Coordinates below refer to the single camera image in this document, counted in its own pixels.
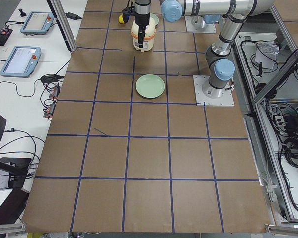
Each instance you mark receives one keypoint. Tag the green plate near arm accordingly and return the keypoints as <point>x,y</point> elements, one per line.
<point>155,17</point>
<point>150,86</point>

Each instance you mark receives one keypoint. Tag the yellow toy potato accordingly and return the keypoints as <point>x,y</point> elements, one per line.
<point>121,19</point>

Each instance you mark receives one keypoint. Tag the black power adapter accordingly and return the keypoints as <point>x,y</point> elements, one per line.
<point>73,16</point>

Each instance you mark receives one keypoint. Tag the blue teach pendant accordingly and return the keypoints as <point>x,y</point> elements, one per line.
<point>21,61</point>
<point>37,23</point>

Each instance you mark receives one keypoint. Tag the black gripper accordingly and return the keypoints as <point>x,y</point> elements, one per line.
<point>141,19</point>

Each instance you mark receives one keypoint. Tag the aluminium frame post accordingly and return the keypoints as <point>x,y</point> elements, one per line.
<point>63,24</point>

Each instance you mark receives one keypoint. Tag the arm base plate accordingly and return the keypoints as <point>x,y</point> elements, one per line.
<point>209,29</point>
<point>206,95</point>

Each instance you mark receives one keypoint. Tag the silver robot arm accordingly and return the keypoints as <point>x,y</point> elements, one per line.
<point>203,21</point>
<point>237,12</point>

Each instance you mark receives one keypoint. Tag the upper blue teach pendant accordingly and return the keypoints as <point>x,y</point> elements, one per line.
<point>37,23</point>

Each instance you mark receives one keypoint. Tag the lower blue teach pendant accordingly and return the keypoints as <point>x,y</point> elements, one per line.
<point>21,61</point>

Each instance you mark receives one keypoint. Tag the black monitor stand base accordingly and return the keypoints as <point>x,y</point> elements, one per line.
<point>13,172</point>

